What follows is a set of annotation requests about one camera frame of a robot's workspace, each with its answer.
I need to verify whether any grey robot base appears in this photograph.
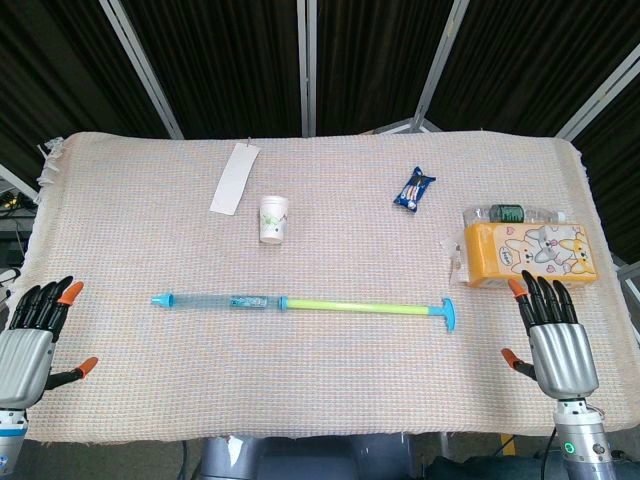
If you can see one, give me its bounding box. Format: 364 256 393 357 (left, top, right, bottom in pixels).
199 433 431 480

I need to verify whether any beige woven tablecloth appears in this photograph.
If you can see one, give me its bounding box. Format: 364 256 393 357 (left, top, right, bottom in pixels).
7 129 640 444

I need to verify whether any clear plastic wrapper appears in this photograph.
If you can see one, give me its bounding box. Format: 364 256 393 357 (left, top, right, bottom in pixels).
439 230 471 287

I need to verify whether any folding screen with metal frame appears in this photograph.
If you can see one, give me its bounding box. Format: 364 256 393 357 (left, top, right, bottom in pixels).
0 0 640 261

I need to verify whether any blue cookie snack packet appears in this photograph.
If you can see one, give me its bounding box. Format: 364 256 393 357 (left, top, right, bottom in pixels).
392 166 437 215

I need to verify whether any white paper strip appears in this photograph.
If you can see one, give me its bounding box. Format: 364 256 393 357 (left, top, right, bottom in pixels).
209 141 260 217

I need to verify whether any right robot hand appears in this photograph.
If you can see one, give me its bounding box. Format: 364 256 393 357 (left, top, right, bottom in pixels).
501 270 600 402

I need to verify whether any white paper cup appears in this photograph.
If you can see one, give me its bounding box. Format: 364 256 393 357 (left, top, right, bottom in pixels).
258 194 292 245

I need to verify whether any blue green water pump toy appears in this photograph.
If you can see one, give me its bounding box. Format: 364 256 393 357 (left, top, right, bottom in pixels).
151 292 458 335

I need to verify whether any orange corgi tissue pack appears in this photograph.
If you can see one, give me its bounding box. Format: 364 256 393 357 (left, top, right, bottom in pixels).
463 222 601 290

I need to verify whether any clear plastic water bottle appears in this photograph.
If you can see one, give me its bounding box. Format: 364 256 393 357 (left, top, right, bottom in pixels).
462 203 569 227

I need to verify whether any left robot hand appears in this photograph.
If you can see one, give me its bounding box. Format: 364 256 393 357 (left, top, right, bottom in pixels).
0 275 100 410

